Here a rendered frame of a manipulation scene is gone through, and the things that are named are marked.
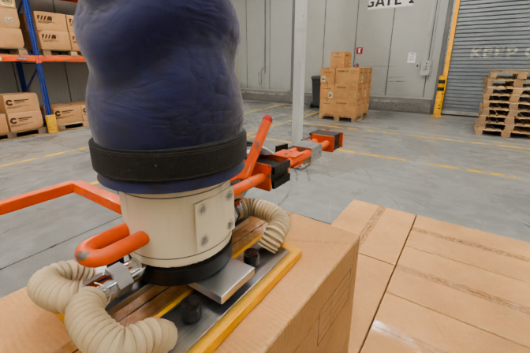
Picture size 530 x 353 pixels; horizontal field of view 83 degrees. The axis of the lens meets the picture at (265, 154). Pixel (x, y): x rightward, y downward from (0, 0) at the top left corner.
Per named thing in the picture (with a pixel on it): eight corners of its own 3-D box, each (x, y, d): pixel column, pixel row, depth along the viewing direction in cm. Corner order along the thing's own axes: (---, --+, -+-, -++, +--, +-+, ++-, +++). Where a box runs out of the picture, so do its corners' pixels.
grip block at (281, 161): (272, 192, 65) (272, 166, 63) (237, 183, 70) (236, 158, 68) (292, 180, 71) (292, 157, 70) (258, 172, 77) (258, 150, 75)
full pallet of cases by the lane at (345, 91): (355, 122, 771) (361, 50, 721) (318, 118, 825) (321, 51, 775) (367, 116, 869) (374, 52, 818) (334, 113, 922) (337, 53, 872)
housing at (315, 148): (311, 164, 83) (312, 148, 82) (290, 159, 87) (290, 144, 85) (322, 157, 88) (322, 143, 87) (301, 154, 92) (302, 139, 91)
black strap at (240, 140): (160, 199, 32) (156, 164, 31) (60, 161, 45) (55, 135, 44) (274, 151, 50) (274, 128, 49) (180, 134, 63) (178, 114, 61)
